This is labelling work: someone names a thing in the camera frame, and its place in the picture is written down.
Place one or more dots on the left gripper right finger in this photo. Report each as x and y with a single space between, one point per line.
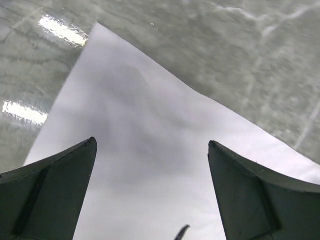
257 203

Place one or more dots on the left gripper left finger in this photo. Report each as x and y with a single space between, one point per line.
43 200

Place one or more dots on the white printed t-shirt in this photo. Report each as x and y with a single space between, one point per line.
151 175

